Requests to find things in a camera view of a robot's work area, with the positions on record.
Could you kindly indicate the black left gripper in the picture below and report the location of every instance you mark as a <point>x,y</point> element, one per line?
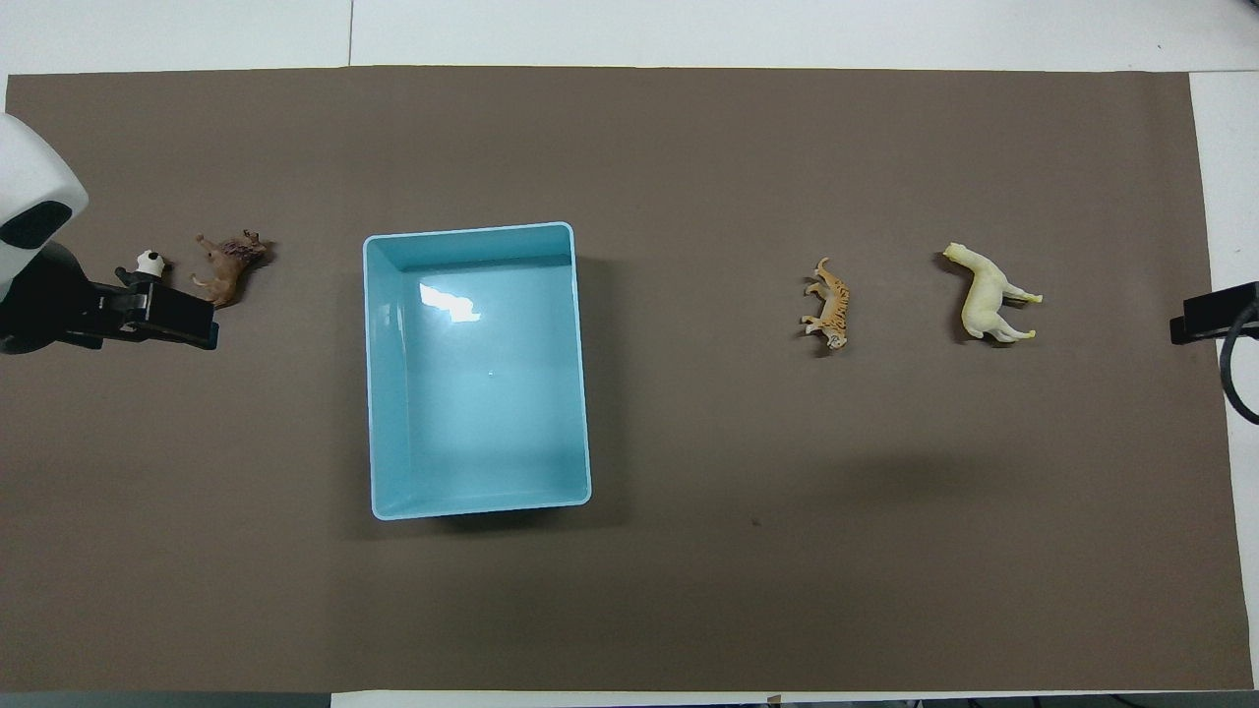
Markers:
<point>49,305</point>

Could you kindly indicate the brown table mat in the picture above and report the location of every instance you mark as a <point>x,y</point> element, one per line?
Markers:
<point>689,147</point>

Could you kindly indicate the light blue storage box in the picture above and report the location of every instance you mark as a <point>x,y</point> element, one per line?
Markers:
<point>482,393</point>

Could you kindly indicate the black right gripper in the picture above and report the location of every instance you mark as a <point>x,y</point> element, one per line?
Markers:
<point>1215,313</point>

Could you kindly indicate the orange striped tiger toy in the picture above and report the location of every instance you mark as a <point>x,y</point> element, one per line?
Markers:
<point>834,300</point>

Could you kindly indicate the black white panda toy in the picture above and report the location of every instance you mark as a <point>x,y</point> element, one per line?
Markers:
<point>149,263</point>

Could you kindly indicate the brown lion toy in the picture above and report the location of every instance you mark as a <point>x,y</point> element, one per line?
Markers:
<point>228,265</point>

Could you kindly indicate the cream horse toy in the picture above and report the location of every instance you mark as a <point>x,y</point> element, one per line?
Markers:
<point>984,295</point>

